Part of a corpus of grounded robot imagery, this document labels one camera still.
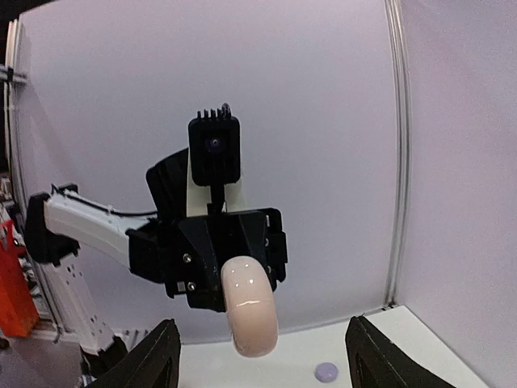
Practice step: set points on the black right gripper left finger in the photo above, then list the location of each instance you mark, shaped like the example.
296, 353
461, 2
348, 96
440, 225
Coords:
154, 362

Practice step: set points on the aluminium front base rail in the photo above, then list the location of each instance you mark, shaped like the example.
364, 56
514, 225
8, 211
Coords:
14, 80

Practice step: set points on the orange red crate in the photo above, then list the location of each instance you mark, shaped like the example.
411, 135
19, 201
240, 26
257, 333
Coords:
18, 312

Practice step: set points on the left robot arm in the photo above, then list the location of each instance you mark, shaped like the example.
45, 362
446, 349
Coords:
62, 226

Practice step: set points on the aluminium left corner post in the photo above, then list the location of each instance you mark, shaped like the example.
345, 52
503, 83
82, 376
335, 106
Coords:
401, 79

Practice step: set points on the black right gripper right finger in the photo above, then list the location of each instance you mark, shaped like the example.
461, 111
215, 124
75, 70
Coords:
374, 360

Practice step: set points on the purple earbud charging case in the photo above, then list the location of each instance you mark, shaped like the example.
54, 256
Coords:
326, 372

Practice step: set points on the pink earbud charging case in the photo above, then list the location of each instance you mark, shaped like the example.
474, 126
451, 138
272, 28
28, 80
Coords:
250, 306

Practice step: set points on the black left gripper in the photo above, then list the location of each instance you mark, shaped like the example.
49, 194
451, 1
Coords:
194, 250

